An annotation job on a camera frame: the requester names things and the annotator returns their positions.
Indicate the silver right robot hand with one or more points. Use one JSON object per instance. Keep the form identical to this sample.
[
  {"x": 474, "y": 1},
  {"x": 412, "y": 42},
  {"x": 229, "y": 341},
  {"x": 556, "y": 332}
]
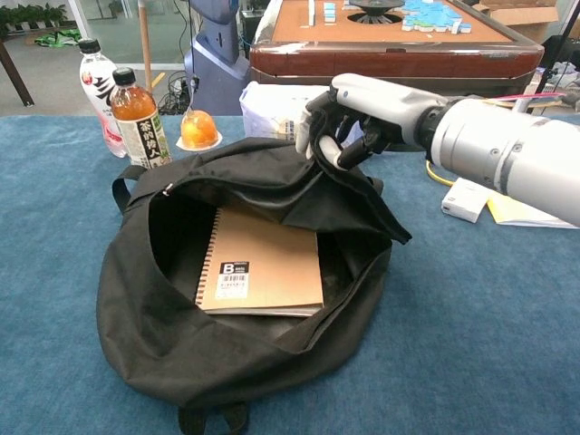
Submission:
[{"x": 385, "y": 109}]

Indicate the kraft spiral notebook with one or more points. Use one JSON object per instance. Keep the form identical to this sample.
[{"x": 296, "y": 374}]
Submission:
[{"x": 272, "y": 258}]

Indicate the black fabric backpack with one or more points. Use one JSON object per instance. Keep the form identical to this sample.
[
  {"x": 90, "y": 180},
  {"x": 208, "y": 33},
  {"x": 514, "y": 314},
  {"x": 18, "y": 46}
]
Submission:
[{"x": 181, "y": 349}]

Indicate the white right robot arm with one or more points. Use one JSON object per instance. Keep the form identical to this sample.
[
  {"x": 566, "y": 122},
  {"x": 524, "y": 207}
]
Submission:
[{"x": 498, "y": 145}]

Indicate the brown mahjong table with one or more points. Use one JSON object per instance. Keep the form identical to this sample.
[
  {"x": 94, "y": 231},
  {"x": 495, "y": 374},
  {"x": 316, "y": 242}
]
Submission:
[{"x": 385, "y": 59}]

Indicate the black mahjong table centre dome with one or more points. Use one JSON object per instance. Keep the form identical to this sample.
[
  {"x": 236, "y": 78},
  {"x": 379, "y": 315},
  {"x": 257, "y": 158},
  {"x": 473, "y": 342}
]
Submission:
[{"x": 374, "y": 9}]

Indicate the blue mahjong tile pile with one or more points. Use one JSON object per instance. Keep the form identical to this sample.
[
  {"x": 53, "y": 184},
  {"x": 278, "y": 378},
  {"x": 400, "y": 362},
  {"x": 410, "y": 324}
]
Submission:
[{"x": 430, "y": 16}]

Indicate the white tissue pack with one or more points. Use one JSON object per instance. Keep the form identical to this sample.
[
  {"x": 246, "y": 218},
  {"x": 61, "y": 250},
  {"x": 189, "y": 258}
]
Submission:
[{"x": 272, "y": 109}]

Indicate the small white box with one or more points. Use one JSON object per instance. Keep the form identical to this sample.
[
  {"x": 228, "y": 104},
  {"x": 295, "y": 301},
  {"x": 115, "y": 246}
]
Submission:
[{"x": 464, "y": 199}]

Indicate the cardboard box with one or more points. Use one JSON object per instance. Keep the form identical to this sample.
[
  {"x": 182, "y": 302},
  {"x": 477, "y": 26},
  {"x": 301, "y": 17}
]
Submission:
[{"x": 521, "y": 18}]

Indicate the yellow white booklet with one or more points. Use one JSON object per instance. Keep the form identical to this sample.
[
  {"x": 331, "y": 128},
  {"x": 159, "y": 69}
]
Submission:
[{"x": 512, "y": 215}]

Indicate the blue grey machine base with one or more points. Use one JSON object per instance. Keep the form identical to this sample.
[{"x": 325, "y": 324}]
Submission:
[{"x": 217, "y": 68}]

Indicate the blue table mat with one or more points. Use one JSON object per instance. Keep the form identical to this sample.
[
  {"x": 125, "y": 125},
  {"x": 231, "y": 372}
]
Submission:
[{"x": 476, "y": 317}]

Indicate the wooden pole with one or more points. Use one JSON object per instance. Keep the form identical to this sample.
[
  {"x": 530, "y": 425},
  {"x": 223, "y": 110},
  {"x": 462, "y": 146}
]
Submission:
[{"x": 145, "y": 45}]

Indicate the brown tea bottle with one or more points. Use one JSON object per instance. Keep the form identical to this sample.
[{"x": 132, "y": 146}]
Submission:
[{"x": 136, "y": 118}]

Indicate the clear bottle pink white label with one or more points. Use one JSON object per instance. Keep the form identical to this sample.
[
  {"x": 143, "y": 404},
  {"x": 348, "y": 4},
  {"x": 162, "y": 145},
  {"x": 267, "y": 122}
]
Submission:
[{"x": 97, "y": 86}]

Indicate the green potted plants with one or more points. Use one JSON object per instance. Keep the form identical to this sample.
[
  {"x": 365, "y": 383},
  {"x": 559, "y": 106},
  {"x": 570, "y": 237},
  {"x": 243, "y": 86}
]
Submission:
[{"x": 31, "y": 16}]

